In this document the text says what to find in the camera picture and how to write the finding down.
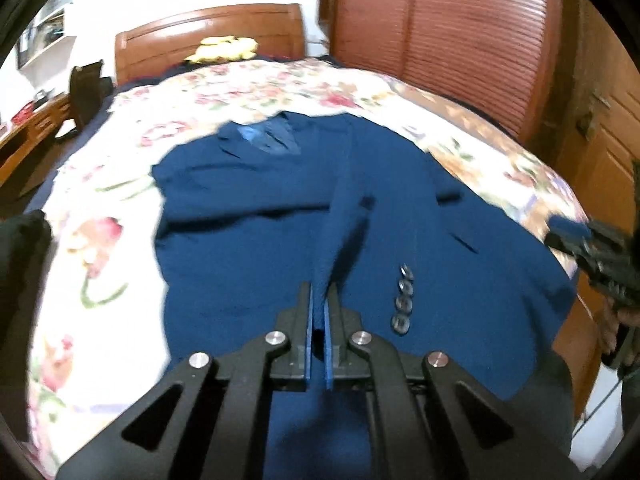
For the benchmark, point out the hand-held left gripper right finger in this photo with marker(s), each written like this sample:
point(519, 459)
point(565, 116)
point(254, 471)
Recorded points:
point(330, 340)

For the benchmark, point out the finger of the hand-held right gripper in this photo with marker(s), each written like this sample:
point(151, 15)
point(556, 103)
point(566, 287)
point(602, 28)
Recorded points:
point(567, 230)

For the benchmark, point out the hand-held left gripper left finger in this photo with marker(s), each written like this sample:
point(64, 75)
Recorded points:
point(311, 340)

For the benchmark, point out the navy blue suit jacket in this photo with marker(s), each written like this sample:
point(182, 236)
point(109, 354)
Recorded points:
point(250, 220)

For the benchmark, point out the person's right hand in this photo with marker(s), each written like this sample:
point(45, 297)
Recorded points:
point(609, 327)

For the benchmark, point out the wooden door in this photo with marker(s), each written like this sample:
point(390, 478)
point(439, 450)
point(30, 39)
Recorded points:
point(610, 150)

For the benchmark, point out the floral blanket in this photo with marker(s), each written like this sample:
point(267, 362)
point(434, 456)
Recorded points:
point(100, 260)

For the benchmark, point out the wooden slatted wardrobe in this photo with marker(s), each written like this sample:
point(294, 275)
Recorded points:
point(440, 35)

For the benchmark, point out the black cloth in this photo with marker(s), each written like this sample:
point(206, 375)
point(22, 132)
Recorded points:
point(20, 310)

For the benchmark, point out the yellow plush toy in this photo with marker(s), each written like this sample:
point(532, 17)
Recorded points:
point(222, 49)

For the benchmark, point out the wooden bed headboard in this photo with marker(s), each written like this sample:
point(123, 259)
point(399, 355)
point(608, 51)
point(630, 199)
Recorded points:
point(210, 22)

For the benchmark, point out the dark wooden chair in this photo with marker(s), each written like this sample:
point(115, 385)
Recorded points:
point(87, 90)

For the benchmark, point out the wooden desk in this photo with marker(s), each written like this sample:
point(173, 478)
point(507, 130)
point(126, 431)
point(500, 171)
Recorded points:
point(30, 130)

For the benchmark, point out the red basket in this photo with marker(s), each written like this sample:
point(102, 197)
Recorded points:
point(23, 113)

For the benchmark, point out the white wall shelf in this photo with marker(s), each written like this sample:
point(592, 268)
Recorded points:
point(47, 30)

